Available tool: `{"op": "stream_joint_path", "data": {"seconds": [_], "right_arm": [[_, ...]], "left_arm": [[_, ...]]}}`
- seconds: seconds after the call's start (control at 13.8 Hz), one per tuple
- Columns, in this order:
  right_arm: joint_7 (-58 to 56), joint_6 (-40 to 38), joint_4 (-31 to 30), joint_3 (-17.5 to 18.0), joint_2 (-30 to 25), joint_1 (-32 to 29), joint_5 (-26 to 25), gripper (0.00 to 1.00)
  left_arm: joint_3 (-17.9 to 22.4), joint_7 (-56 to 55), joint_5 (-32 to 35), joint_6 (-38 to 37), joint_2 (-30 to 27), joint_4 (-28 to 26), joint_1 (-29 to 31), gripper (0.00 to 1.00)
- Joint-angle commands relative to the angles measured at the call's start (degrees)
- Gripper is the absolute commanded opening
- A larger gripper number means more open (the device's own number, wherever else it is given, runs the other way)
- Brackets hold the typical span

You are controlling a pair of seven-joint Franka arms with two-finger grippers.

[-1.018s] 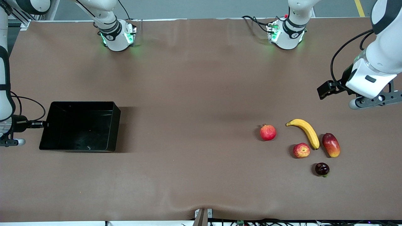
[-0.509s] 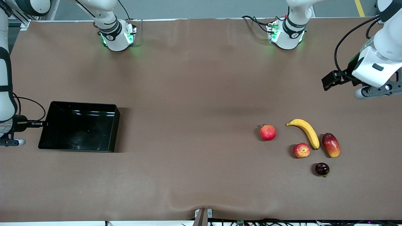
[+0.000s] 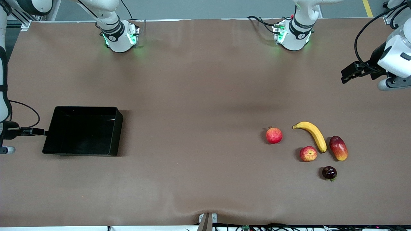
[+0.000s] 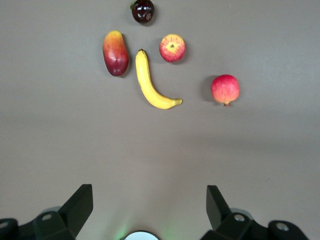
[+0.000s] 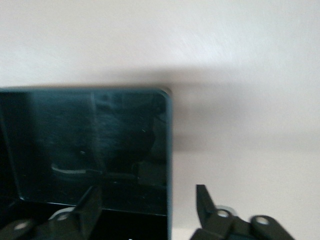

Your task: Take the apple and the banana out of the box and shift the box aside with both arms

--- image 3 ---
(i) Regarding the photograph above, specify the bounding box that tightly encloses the aluminium frame profile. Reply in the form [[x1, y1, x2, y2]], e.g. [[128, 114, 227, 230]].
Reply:
[[6, 6, 32, 31], [383, 0, 411, 25]]

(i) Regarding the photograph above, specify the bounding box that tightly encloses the yellow banana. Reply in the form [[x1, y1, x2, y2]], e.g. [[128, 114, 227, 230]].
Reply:
[[292, 121, 327, 153]]

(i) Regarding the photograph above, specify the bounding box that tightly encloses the red yellow mango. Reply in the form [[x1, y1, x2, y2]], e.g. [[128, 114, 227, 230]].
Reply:
[[329, 136, 348, 161]]

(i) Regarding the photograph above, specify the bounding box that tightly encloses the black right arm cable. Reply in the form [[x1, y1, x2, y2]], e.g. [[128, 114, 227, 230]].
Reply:
[[9, 100, 40, 129]]

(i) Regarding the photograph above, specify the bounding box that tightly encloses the dark purple mangosteen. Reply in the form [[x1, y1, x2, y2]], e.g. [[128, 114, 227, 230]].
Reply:
[[322, 166, 337, 182]]

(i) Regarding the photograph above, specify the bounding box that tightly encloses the red pomegranate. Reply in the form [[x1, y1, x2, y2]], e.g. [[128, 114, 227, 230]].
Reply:
[[265, 126, 283, 144]]

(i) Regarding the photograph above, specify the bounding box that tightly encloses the red yellow apple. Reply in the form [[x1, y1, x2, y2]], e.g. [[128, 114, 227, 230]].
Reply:
[[300, 146, 318, 162]]

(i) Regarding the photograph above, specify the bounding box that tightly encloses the black plastic box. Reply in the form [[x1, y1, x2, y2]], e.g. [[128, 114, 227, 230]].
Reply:
[[42, 106, 124, 157]]

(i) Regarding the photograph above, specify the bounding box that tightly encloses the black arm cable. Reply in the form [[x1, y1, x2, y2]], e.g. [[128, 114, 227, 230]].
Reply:
[[9, 100, 40, 129], [354, 2, 411, 73]]

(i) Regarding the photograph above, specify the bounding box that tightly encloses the brown table mat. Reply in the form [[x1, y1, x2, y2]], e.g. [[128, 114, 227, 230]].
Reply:
[[0, 18, 411, 227]]

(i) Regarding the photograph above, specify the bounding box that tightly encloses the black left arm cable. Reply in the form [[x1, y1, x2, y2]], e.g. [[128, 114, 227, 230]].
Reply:
[[354, 2, 411, 73]]

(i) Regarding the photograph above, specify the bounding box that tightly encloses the black base cable bundle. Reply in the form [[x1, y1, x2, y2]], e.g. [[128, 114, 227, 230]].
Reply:
[[247, 15, 284, 34]]

